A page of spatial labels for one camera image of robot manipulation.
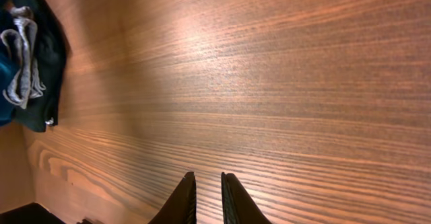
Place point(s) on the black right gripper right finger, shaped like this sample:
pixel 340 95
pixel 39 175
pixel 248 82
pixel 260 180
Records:
pixel 238 206

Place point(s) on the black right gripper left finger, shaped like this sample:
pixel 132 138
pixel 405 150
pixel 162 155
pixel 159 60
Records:
pixel 181 206

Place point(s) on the grey patterned garment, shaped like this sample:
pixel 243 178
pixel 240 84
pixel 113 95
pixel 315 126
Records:
pixel 20 44

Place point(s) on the black shirt in pile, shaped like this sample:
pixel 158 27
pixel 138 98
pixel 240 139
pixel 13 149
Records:
pixel 51 53

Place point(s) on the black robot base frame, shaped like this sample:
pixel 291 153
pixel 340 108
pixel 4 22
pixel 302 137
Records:
pixel 30 214

